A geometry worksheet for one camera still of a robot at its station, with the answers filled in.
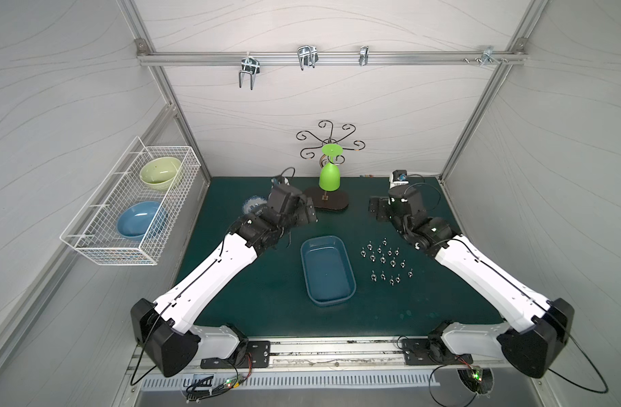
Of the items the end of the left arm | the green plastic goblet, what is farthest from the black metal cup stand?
the end of the left arm

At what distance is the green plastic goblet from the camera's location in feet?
2.89

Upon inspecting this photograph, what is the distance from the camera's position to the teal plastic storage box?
2.81 feet

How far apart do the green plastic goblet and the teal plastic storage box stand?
0.63 feet
